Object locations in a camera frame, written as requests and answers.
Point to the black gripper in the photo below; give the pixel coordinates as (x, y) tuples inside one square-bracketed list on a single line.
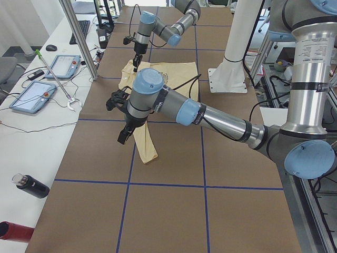
[(130, 122), (138, 48)]

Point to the beige long sleeve shirt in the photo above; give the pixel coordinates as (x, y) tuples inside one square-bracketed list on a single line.
[(152, 76)]

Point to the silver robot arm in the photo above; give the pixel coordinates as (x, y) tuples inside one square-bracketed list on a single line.
[(150, 23), (299, 145)]

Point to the long reacher grabber tool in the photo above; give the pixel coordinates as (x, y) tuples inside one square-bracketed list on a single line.
[(71, 100)]

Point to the upper blue teach pendant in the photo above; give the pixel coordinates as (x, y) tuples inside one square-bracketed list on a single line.
[(65, 66)]

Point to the blue teach pendant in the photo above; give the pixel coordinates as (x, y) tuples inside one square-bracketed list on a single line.
[(34, 97), (65, 66)]

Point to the black computer mouse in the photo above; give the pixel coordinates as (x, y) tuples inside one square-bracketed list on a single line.
[(51, 48)]

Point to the lower blue teach pendant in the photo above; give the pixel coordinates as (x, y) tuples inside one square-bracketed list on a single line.
[(34, 97)]

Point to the black water bottle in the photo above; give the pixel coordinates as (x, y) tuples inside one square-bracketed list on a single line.
[(30, 185)]

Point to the red cylinder bottle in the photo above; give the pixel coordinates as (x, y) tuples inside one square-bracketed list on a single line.
[(14, 232)]

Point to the wrist black camera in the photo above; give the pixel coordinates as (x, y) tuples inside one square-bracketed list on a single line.
[(128, 39), (118, 100)]

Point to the aluminium frame post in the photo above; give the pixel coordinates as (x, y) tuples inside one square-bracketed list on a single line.
[(81, 41)]

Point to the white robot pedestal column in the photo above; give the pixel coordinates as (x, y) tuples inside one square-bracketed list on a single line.
[(229, 76)]

